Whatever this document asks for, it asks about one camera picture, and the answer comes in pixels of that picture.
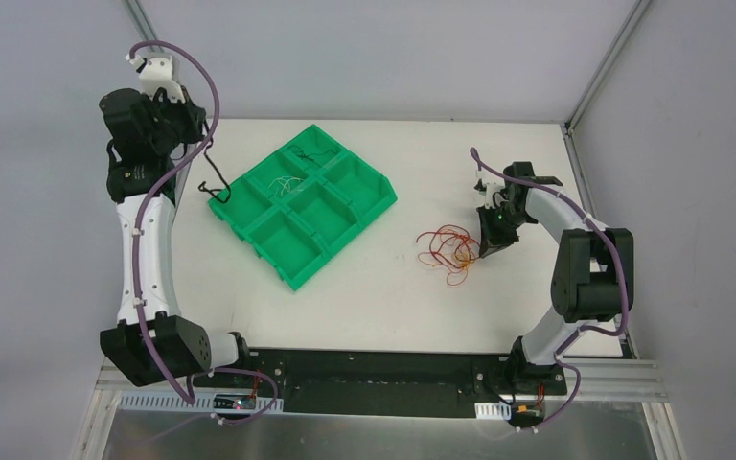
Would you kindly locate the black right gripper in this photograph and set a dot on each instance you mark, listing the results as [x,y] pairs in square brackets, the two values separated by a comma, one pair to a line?
[494,229]

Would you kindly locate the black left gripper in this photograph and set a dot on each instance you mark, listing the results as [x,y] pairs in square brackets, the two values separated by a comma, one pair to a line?
[177,112]

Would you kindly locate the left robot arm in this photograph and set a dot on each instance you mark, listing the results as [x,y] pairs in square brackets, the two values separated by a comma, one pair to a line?
[152,341]

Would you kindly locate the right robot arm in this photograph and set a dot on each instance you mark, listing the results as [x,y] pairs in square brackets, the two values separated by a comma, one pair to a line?
[592,275]

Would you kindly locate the green compartment tray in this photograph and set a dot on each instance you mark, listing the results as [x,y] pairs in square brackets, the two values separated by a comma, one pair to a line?
[303,203]

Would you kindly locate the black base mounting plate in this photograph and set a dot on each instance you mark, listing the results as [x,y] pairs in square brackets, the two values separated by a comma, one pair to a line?
[398,384]

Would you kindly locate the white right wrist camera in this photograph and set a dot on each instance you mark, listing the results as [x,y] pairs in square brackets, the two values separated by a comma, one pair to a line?
[494,193]

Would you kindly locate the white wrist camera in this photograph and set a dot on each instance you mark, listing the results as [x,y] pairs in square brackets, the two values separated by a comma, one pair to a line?
[494,193]
[158,73]

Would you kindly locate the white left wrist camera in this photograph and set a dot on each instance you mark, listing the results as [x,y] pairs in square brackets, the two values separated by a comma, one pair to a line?
[158,73]

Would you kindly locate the white slotted cable duct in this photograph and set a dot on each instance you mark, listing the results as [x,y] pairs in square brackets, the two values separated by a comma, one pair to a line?
[240,404]

